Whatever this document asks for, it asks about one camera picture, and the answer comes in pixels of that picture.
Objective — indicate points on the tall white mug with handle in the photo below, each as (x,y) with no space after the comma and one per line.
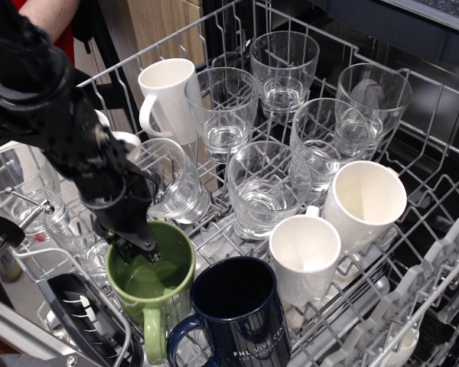
(165,112)

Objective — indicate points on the person in red shirt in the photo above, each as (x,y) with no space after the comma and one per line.
(55,17)

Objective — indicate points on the grey wire dishwasher rack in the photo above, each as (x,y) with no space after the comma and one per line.
(408,277)

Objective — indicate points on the clear glass front left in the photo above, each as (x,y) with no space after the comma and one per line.
(74,232)

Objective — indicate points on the clear glass centre back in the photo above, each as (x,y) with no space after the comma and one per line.
(223,103)

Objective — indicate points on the tilted clear glass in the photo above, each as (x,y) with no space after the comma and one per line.
(180,195)

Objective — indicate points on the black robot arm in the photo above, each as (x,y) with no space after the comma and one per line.
(41,106)

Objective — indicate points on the small white mug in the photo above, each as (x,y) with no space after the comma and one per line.
(305,251)

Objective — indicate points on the clear glass right middle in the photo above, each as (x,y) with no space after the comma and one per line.
(329,133)

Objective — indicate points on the clear glass back top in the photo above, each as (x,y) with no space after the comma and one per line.
(284,63)

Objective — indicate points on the clear glass back right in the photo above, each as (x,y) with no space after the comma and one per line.
(379,93)

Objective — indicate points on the white mug left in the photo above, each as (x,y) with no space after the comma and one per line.
(132,141)

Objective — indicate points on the black plastic rack handle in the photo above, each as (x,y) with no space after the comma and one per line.
(87,320)

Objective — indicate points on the large white cup right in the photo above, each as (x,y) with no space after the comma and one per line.
(365,199)

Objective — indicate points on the black clamp with metal screw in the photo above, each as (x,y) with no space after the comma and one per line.
(12,234)

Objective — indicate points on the green ceramic mug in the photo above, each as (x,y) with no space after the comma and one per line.
(155,296)

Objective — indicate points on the dark blue printed mug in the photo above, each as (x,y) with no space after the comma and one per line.
(235,303)

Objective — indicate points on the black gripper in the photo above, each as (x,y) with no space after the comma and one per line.
(113,188)

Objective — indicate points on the clear glass far left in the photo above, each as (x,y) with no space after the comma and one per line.
(26,178)

